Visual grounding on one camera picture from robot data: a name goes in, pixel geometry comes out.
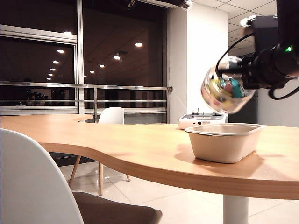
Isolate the beige rectangular paper pulp container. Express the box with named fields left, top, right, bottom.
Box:
left=184, top=123, right=266, bottom=164

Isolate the white chair with brown cushion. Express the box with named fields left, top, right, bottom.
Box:
left=0, top=128, right=163, bottom=224

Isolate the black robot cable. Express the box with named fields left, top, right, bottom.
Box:
left=268, top=78, right=299, bottom=100

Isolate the dark door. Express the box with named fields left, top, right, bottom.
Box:
left=228, top=90, right=259, bottom=126

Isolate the white table pedestal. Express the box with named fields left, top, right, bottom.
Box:
left=222, top=195, right=249, bottom=224

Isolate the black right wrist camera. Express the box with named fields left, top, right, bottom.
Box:
left=240, top=15, right=279, bottom=55

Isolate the white remote controller with joysticks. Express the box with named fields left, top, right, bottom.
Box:
left=178, top=107, right=228, bottom=130

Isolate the metal window frame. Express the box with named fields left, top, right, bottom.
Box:
left=0, top=0, right=170, bottom=117

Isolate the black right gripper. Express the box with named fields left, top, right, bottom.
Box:
left=218, top=48, right=282, bottom=91

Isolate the clear plastic jar of clips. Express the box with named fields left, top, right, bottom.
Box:
left=200, top=56, right=256, bottom=114

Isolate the white chair with wooden legs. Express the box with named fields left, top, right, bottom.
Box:
left=69, top=107, right=131, bottom=197

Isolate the steel window railing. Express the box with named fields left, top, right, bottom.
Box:
left=0, top=81, right=174, bottom=124

